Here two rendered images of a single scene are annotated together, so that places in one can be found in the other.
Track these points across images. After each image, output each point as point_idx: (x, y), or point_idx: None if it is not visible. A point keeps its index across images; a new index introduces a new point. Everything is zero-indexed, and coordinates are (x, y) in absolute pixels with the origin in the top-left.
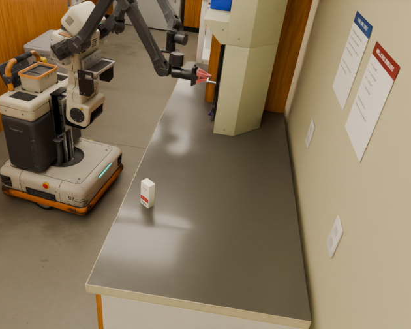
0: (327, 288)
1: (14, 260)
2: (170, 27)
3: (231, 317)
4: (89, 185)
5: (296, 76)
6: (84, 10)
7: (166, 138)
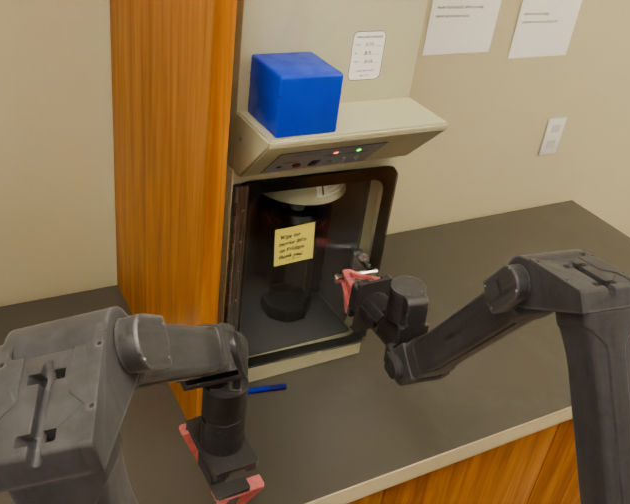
0: (560, 171)
1: None
2: (244, 359)
3: None
4: None
5: (87, 197)
6: None
7: (469, 409)
